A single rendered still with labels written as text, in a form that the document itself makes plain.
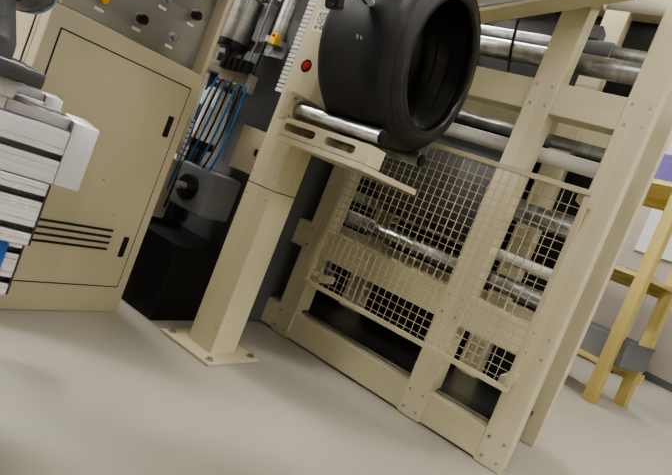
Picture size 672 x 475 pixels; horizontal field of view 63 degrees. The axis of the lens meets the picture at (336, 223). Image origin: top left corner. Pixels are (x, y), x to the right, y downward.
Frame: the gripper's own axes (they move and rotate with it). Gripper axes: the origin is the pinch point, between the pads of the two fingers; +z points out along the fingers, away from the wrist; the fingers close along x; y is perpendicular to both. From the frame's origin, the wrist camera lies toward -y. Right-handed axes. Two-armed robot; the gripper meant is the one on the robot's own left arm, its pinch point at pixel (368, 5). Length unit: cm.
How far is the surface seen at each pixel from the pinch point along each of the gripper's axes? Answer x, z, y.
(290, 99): 24.2, 13.5, -27.9
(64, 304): 63, -1, -119
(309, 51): 33.8, 22.4, -7.6
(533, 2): -19, 57, 41
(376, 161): -10.3, 21.0, -36.6
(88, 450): -8, -31, -126
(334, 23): 10.2, 1.8, -6.1
